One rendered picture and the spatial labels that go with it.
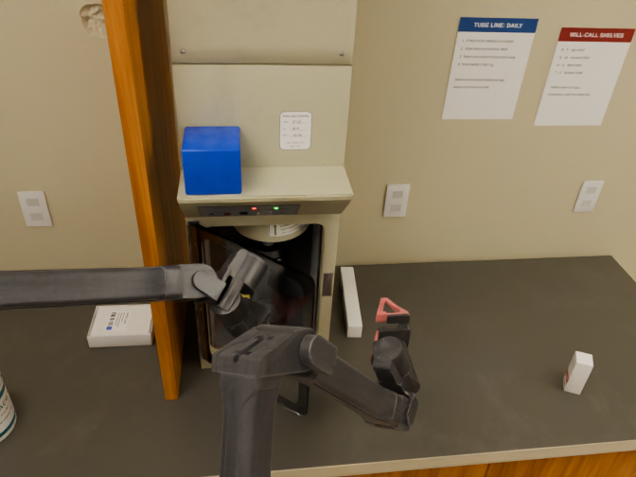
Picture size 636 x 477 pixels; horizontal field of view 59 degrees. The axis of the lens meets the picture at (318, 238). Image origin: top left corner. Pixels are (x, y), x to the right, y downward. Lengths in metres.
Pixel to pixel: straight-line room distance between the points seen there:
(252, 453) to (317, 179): 0.56
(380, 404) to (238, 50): 0.65
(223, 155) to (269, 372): 0.44
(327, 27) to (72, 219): 1.01
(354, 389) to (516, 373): 0.75
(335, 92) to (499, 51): 0.67
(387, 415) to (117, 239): 1.05
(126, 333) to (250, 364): 0.90
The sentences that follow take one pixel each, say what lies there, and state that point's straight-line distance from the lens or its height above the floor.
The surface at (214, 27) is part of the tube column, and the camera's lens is 1.03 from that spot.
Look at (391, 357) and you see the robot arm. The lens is 1.04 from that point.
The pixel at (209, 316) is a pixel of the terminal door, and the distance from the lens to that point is 1.30.
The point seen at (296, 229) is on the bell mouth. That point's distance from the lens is 1.25.
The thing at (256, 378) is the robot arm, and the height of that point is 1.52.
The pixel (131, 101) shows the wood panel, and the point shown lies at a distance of 0.99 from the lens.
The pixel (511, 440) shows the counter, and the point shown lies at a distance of 1.44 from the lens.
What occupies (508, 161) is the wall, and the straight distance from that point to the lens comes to 1.79.
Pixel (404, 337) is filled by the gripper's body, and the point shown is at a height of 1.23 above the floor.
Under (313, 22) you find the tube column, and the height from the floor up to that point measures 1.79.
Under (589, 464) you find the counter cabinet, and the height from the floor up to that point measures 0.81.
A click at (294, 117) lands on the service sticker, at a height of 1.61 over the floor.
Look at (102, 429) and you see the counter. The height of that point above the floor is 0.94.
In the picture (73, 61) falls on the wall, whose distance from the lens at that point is 1.55.
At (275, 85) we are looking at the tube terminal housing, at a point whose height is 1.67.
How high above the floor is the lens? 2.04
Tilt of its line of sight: 35 degrees down
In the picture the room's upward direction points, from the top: 4 degrees clockwise
